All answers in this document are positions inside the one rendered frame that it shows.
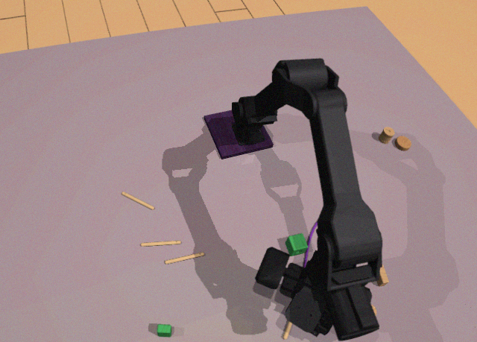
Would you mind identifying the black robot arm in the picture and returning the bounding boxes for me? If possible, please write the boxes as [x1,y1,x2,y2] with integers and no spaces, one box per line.
[232,58,382,341]

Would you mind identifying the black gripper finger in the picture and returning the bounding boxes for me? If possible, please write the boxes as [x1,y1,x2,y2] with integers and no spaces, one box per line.
[279,263,304,299]

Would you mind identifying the small wooden cylinder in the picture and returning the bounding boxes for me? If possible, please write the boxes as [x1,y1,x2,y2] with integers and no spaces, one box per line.
[379,127,394,144]

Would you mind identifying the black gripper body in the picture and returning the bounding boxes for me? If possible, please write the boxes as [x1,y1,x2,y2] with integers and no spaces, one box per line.
[255,247,328,294]

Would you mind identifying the small wooden block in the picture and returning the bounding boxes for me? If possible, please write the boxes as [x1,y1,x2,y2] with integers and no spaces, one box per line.
[377,265,389,286]

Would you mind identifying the purple string with wooden stick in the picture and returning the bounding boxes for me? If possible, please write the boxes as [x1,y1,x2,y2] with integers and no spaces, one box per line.
[283,221,317,340]

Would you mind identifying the tan wooden disc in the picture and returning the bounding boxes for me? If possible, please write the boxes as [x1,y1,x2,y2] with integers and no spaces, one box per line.
[394,136,411,151]

